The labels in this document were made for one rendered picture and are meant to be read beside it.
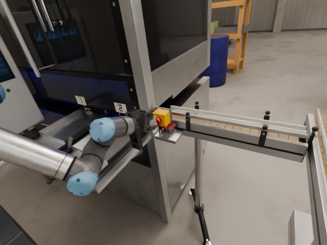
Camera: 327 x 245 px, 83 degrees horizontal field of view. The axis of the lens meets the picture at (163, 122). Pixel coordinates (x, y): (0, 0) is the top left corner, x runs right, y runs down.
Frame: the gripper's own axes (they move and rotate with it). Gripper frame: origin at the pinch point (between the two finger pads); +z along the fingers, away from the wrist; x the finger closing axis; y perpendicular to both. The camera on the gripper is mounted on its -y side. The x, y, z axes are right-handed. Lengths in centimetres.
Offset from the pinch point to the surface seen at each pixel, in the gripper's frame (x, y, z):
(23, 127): 107, -22, -8
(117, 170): 7.0, -20.2, -16.4
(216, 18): 155, 276, 589
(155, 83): 5.6, 19.9, 5.9
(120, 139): 20.7, -12.3, -0.1
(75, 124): 61, -12, 1
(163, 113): -2.4, 5.6, 3.0
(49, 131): 70, -17, -10
